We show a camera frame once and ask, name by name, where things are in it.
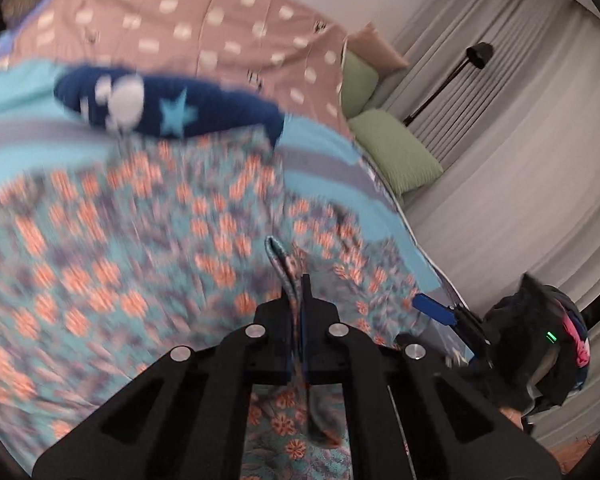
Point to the black floor lamp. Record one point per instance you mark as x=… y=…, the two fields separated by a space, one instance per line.
x=445 y=82

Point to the small green pillow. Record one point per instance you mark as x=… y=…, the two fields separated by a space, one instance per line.
x=357 y=85

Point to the beige pillow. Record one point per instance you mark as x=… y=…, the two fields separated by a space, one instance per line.
x=377 y=50

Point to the grey curtain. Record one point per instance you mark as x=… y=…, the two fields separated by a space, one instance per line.
x=520 y=160

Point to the large green pillow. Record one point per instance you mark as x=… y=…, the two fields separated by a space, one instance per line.
x=397 y=152

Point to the teal floral patterned garment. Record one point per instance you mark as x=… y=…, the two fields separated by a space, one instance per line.
x=130 y=260

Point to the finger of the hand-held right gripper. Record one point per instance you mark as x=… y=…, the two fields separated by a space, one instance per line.
x=432 y=307

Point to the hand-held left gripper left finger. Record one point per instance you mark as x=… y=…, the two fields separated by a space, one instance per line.
x=289 y=345

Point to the navy star print garment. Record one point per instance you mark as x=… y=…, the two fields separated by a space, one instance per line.
x=220 y=110

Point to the pink garment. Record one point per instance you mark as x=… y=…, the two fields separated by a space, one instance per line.
x=582 y=352

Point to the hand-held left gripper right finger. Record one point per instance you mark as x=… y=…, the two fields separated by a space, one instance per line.
x=307 y=330

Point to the teal and grey blanket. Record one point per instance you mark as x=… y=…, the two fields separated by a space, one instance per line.
x=320 y=157

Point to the pink dotted bedsheet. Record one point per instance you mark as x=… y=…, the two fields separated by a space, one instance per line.
x=180 y=15

